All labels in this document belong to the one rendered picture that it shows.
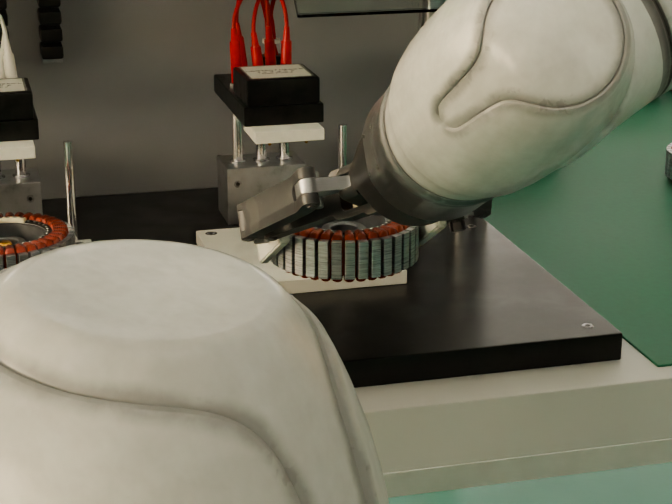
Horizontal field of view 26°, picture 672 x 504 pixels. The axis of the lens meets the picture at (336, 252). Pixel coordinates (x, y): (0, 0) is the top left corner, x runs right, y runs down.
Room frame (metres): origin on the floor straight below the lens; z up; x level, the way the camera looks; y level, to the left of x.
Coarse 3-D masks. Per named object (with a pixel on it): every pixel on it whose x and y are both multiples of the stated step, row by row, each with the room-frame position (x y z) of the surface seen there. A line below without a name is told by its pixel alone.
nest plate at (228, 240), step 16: (208, 240) 1.20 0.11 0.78; (224, 240) 1.20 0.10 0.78; (240, 240) 1.20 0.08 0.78; (240, 256) 1.16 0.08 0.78; (256, 256) 1.16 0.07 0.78; (272, 272) 1.12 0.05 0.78; (400, 272) 1.12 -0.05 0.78; (288, 288) 1.10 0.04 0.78; (304, 288) 1.10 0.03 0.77; (320, 288) 1.11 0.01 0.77; (336, 288) 1.11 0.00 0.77
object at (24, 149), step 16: (0, 80) 1.21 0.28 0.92; (16, 80) 1.21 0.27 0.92; (0, 96) 1.16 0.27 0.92; (16, 96) 1.16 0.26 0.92; (32, 96) 1.17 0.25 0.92; (0, 112) 1.16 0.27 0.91; (16, 112) 1.16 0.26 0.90; (32, 112) 1.17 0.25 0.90; (0, 128) 1.16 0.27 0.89; (16, 128) 1.16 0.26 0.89; (32, 128) 1.17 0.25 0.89; (0, 144) 1.15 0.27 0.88; (16, 144) 1.15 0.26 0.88; (32, 144) 1.15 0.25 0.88; (0, 160) 1.14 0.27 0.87; (0, 176) 1.25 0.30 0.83
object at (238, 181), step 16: (224, 160) 1.31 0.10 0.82; (256, 160) 1.31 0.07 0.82; (272, 160) 1.31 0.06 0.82; (288, 160) 1.31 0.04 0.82; (224, 176) 1.30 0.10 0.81; (240, 176) 1.29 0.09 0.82; (256, 176) 1.29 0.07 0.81; (272, 176) 1.29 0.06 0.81; (288, 176) 1.30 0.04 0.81; (224, 192) 1.30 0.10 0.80; (240, 192) 1.29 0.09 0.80; (256, 192) 1.29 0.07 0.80; (224, 208) 1.30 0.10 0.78
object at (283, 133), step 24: (240, 72) 1.25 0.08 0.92; (264, 72) 1.25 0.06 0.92; (288, 72) 1.25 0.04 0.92; (312, 72) 1.25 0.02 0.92; (240, 96) 1.24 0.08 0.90; (264, 96) 1.22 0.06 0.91; (288, 96) 1.22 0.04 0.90; (312, 96) 1.23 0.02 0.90; (240, 120) 1.23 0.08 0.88; (264, 120) 1.22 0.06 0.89; (288, 120) 1.22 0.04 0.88; (312, 120) 1.23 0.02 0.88; (240, 144) 1.31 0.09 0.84; (264, 144) 1.31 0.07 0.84; (288, 144) 1.32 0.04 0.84
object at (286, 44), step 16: (240, 0) 1.30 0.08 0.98; (256, 0) 1.31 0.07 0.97; (272, 0) 1.33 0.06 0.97; (272, 16) 1.34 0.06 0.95; (240, 32) 1.32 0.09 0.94; (272, 32) 1.35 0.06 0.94; (288, 32) 1.31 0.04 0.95; (240, 48) 1.29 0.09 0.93; (256, 48) 1.29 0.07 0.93; (272, 48) 1.32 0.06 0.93; (288, 48) 1.30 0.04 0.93; (240, 64) 1.29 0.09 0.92; (256, 64) 1.29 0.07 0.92; (272, 64) 1.32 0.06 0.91
